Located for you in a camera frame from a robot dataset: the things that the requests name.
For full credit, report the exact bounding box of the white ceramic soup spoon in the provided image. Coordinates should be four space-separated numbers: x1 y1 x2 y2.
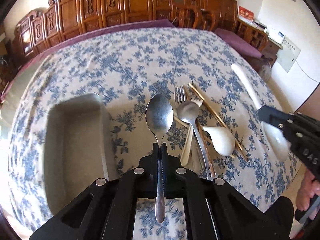
202 126 235 157

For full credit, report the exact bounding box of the large steel spoon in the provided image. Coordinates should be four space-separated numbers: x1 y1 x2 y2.
145 94 174 223

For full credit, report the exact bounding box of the dark brown chopstick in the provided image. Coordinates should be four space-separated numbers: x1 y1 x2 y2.
196 120 216 178

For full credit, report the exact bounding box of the steel spoon cutout handle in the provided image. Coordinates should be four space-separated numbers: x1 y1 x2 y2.
177 101 215 181

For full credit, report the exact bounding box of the person's right hand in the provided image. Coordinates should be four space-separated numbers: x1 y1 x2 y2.
296 169 319 211

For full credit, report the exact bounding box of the white plastic bag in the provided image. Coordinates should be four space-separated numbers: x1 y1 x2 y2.
258 61 272 82

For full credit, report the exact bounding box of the wooden side table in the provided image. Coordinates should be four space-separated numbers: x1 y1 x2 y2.
237 17 283 66

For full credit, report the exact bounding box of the grey metal rectangular tray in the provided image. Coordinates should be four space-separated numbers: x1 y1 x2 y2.
43 93 116 215

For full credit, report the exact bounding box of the purple armchair cushion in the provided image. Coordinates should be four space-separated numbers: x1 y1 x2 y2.
214 28 262 59

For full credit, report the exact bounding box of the white telephone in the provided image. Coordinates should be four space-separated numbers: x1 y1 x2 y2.
267 29 285 44

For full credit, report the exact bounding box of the brown wooden chopstick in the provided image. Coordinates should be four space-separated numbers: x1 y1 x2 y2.
184 89 245 151

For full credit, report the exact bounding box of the steel fork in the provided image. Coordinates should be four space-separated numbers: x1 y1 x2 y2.
174 86 204 174

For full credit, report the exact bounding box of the red greeting card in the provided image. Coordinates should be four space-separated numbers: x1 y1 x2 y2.
238 5 254 24

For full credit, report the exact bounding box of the carved wooden armchair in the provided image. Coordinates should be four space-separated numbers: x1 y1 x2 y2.
183 0 268 51

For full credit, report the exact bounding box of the blue floral tablecloth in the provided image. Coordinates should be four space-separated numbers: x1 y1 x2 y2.
8 28 300 231

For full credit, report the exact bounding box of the purple sofa cushion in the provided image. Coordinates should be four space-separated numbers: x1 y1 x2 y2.
1 19 175 103

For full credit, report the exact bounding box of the carved wooden long sofa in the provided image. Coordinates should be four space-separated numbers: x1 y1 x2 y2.
11 0 216 66

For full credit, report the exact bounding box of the white wall distribution box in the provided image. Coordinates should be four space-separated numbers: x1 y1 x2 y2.
277 36 301 73

